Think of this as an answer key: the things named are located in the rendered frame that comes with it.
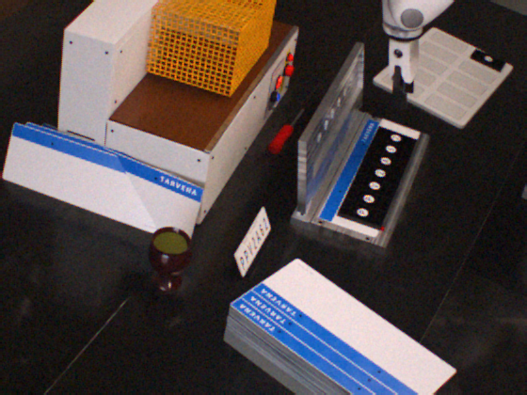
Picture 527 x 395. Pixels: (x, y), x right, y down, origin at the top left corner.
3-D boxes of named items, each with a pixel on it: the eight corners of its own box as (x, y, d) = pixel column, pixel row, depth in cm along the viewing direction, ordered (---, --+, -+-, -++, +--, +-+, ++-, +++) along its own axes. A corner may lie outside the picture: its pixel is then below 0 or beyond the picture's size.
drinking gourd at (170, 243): (158, 301, 212) (162, 260, 205) (137, 273, 217) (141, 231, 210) (196, 289, 216) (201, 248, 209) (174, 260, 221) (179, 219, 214)
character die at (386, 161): (402, 178, 248) (403, 174, 247) (361, 164, 250) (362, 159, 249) (407, 166, 252) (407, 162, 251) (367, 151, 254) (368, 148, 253)
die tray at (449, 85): (461, 129, 271) (462, 126, 270) (371, 83, 280) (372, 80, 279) (513, 70, 298) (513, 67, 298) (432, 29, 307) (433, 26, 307)
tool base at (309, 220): (382, 255, 231) (386, 243, 229) (289, 223, 234) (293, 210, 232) (427, 142, 264) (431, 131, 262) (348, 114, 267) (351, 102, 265)
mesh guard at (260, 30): (230, 97, 229) (241, 32, 219) (143, 70, 233) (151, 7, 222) (267, 46, 246) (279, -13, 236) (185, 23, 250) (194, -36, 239)
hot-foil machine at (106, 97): (199, 229, 229) (222, 76, 205) (36, 167, 236) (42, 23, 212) (312, 55, 285) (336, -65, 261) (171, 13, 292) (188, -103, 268)
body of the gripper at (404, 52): (414, 41, 217) (415, 87, 224) (424, 20, 225) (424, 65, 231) (379, 35, 219) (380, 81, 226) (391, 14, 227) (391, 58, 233)
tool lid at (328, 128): (307, 142, 221) (297, 140, 221) (305, 218, 232) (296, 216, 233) (363, 42, 254) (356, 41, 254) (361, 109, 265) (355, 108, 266)
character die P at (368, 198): (386, 217, 237) (387, 213, 236) (343, 202, 239) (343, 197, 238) (391, 203, 241) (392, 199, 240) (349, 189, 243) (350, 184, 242)
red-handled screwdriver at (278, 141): (278, 156, 251) (279, 147, 249) (266, 152, 251) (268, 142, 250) (308, 117, 264) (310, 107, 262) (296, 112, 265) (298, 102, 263)
